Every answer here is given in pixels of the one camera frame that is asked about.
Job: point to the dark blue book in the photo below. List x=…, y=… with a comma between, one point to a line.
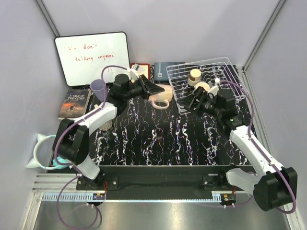
x=162, y=69

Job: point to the pink cup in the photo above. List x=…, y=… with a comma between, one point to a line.
x=161, y=100

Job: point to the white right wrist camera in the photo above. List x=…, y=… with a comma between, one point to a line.
x=214, y=86

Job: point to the white slotted cable duct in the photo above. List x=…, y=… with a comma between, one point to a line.
x=76, y=197

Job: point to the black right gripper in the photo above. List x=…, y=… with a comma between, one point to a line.
x=199, y=94

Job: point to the cream ribbed cup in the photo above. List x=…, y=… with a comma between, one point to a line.
x=204, y=85

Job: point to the white dry-erase board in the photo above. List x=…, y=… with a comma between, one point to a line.
x=83, y=57

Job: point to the lavender cup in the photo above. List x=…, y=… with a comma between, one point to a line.
x=98, y=87

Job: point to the white cat-ear headphones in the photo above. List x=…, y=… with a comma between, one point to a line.
x=42, y=156

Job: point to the white patterned mug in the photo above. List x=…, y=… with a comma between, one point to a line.
x=105, y=125

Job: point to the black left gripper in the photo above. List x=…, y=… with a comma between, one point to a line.
x=150, y=87

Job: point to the red and cream book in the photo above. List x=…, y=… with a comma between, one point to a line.
x=142, y=69

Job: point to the cream and brown cup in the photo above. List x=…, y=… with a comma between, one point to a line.
x=194, y=77

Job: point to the A Tale of Two Cities book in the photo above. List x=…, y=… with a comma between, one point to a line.
x=75, y=104

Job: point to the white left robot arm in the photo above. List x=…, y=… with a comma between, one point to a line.
x=72, y=138

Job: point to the white wire dish rack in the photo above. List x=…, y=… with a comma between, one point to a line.
x=220, y=67

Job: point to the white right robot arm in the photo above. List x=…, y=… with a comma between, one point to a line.
x=273, y=185

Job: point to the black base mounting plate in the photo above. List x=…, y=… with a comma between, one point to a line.
x=158, y=183

